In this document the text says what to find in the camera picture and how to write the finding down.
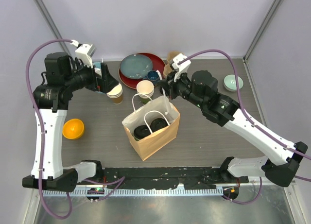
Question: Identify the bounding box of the green paper cup stack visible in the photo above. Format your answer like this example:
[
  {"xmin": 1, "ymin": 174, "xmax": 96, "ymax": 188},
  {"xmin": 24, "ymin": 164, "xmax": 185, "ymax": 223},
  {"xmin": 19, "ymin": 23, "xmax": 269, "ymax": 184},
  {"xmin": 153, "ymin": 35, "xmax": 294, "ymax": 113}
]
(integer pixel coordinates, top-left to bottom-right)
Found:
[{"xmin": 136, "ymin": 80, "xmax": 154, "ymax": 104}]

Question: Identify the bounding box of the white slotted cable duct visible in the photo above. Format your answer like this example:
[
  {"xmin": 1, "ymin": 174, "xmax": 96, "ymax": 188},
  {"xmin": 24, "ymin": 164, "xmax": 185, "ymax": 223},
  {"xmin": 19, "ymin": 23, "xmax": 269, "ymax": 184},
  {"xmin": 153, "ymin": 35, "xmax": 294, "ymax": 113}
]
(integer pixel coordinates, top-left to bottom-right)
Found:
[{"xmin": 41, "ymin": 187, "xmax": 224, "ymax": 197}]

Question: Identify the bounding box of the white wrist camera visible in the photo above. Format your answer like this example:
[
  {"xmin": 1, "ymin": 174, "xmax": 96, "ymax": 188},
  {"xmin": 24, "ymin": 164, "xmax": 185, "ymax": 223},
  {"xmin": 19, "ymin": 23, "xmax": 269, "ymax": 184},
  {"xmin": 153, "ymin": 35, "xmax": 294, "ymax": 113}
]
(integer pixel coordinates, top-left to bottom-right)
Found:
[
  {"xmin": 71, "ymin": 40, "xmax": 96, "ymax": 68},
  {"xmin": 170, "ymin": 53, "xmax": 191, "ymax": 82}
]

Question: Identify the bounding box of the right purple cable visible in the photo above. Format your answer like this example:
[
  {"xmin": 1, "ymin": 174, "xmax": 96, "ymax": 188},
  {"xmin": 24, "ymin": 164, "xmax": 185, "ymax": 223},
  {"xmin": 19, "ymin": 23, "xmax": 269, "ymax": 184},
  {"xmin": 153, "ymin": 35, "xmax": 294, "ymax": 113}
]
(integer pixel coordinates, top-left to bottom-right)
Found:
[{"xmin": 178, "ymin": 49, "xmax": 311, "ymax": 205}]

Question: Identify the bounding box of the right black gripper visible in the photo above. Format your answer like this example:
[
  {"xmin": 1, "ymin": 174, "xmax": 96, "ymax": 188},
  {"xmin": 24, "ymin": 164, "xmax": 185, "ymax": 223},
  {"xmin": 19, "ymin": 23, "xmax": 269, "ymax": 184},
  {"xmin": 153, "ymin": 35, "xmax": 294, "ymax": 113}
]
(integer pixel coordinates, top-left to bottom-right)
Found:
[{"xmin": 158, "ymin": 68, "xmax": 206, "ymax": 110}]

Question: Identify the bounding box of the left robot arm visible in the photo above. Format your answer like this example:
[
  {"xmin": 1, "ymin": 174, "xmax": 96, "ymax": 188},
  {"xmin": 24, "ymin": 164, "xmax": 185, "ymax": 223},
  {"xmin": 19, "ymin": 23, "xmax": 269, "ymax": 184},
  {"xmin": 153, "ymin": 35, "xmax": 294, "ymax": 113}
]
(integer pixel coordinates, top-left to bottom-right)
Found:
[{"xmin": 22, "ymin": 52, "xmax": 119, "ymax": 192}]

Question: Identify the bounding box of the pale green ceramic bowl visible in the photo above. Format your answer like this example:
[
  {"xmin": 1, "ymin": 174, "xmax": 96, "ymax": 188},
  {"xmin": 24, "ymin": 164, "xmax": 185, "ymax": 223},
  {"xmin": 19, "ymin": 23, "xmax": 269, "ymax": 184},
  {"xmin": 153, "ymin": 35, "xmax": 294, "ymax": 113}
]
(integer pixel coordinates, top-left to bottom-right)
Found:
[{"xmin": 224, "ymin": 74, "xmax": 244, "ymax": 92}]

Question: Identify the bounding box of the single green paper cup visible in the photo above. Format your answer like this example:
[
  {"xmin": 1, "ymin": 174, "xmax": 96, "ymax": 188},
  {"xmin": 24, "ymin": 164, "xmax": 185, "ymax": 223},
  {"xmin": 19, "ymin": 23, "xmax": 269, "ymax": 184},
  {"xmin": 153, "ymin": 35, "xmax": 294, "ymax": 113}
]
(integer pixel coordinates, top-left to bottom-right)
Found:
[{"xmin": 133, "ymin": 134, "xmax": 142, "ymax": 141}]

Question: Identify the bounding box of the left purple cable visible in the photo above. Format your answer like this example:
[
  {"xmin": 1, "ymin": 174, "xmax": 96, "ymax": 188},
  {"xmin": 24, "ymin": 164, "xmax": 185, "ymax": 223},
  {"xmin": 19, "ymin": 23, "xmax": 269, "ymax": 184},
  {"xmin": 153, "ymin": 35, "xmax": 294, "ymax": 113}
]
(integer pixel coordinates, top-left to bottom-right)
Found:
[{"xmin": 26, "ymin": 39, "xmax": 126, "ymax": 219}]

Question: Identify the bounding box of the white wrapped stirrer bundle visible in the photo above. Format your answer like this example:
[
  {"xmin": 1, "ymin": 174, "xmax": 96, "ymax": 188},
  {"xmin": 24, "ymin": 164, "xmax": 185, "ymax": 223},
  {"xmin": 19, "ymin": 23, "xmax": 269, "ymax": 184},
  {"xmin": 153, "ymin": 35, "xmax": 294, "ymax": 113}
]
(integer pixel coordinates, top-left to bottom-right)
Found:
[{"xmin": 93, "ymin": 60, "xmax": 103, "ymax": 76}]

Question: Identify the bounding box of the blue-grey ceramic plate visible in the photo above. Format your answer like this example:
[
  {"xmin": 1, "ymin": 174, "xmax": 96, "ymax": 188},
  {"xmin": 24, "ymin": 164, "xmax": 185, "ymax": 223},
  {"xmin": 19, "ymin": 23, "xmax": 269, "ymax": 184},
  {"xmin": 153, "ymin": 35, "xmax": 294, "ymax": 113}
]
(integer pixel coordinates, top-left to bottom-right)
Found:
[{"xmin": 120, "ymin": 54, "xmax": 153, "ymax": 80}]

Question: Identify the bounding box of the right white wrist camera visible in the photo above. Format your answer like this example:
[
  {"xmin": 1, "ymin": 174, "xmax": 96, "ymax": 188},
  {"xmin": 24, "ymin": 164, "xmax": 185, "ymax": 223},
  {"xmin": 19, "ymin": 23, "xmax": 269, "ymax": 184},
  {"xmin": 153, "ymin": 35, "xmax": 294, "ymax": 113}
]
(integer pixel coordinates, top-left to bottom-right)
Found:
[{"xmin": 170, "ymin": 53, "xmax": 191, "ymax": 82}]

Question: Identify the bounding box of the aluminium frame rail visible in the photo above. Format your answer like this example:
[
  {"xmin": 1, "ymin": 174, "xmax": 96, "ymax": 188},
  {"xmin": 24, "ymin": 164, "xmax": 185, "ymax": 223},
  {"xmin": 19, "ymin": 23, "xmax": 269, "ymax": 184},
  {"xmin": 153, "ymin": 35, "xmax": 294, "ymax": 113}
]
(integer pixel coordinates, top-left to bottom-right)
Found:
[{"xmin": 30, "ymin": 165, "xmax": 297, "ymax": 187}]

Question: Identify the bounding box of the brown paper cup stack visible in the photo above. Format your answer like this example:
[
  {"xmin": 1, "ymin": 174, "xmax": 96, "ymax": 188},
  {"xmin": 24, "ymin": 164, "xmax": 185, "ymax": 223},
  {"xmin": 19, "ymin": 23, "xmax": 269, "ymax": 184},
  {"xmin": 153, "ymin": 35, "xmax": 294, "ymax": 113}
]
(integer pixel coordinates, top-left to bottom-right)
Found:
[{"xmin": 107, "ymin": 84, "xmax": 123, "ymax": 104}]

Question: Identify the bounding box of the small dark blue bowl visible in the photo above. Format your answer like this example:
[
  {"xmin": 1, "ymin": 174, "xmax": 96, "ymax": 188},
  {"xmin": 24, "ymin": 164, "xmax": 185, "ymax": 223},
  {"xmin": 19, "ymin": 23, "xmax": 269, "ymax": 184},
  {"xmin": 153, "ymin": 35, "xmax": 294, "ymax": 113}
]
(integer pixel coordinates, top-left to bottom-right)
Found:
[{"xmin": 147, "ymin": 70, "xmax": 159, "ymax": 82}]

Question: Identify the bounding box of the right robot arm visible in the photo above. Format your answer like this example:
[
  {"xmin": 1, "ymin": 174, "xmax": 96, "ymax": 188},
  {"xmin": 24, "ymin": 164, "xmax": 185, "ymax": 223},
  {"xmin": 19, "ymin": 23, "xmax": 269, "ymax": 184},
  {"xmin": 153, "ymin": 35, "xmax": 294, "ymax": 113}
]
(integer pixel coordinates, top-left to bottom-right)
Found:
[{"xmin": 158, "ymin": 70, "xmax": 308, "ymax": 187}]

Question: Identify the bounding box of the black cup lid stack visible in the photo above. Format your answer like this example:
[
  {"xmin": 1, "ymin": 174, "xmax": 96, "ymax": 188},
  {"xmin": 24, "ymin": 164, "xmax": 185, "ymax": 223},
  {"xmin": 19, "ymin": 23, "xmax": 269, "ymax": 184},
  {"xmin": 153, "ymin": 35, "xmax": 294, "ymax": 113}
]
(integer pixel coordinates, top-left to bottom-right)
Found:
[{"xmin": 159, "ymin": 87, "xmax": 166, "ymax": 95}]

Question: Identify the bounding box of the orange round dish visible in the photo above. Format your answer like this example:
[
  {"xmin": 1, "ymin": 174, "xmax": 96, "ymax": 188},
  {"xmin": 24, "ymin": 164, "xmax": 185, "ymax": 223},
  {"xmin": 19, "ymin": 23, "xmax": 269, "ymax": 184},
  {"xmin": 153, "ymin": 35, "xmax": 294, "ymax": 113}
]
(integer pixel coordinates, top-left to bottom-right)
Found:
[{"xmin": 62, "ymin": 119, "xmax": 85, "ymax": 140}]

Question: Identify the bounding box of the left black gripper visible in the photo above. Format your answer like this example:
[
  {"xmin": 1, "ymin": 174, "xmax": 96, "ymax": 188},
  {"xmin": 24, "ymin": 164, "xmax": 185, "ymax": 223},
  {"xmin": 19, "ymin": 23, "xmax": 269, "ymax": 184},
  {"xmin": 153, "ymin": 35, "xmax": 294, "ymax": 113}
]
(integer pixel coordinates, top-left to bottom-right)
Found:
[{"xmin": 65, "ymin": 57, "xmax": 119, "ymax": 93}]

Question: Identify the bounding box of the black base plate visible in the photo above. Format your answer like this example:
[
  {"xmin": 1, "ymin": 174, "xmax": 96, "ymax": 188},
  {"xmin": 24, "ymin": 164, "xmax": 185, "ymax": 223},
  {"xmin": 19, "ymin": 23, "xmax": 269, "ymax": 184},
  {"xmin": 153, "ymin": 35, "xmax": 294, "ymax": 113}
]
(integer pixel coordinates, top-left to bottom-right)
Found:
[{"xmin": 91, "ymin": 167, "xmax": 249, "ymax": 190}]

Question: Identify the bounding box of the cardboard cup carrier stack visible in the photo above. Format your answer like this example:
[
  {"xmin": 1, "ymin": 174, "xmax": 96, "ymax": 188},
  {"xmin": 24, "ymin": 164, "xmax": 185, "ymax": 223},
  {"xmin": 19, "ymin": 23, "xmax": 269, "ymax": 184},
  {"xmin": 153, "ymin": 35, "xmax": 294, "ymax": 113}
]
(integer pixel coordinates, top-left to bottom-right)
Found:
[{"xmin": 163, "ymin": 51, "xmax": 181, "ymax": 78}]

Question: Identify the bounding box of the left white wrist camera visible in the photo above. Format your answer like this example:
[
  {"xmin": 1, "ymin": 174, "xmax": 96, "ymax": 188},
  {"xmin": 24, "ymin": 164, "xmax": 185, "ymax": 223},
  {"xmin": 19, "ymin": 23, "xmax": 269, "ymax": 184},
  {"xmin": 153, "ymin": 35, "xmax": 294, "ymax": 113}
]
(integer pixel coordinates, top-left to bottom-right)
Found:
[{"xmin": 71, "ymin": 40, "xmax": 96, "ymax": 68}]

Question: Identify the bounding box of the brown paper bag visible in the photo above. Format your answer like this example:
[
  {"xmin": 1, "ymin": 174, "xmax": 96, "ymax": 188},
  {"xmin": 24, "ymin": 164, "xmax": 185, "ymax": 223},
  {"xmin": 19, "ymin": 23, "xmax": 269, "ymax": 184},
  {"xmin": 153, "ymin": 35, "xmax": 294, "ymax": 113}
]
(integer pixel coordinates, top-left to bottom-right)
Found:
[{"xmin": 122, "ymin": 95, "xmax": 180, "ymax": 161}]

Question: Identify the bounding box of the purple cable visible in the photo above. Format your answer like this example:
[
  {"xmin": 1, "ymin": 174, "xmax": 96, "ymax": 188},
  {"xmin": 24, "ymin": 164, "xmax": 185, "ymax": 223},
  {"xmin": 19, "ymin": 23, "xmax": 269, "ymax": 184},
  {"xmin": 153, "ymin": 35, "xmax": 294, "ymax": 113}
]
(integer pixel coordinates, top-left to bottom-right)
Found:
[
  {"xmin": 26, "ymin": 39, "xmax": 126, "ymax": 219},
  {"xmin": 178, "ymin": 49, "xmax": 311, "ymax": 205}
]

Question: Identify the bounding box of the red round tray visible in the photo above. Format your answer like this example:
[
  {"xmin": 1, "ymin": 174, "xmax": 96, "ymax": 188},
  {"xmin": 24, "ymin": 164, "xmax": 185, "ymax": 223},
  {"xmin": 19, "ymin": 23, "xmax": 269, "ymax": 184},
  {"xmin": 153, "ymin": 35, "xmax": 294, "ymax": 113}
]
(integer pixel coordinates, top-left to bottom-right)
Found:
[{"xmin": 119, "ymin": 52, "xmax": 165, "ymax": 89}]

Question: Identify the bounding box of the light blue cylinder holder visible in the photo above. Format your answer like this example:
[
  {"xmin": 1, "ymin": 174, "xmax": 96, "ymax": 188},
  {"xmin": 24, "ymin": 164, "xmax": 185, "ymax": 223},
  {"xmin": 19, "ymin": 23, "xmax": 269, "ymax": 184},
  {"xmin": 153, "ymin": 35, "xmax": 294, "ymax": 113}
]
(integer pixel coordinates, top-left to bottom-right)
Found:
[{"xmin": 93, "ymin": 62, "xmax": 104, "ymax": 94}]

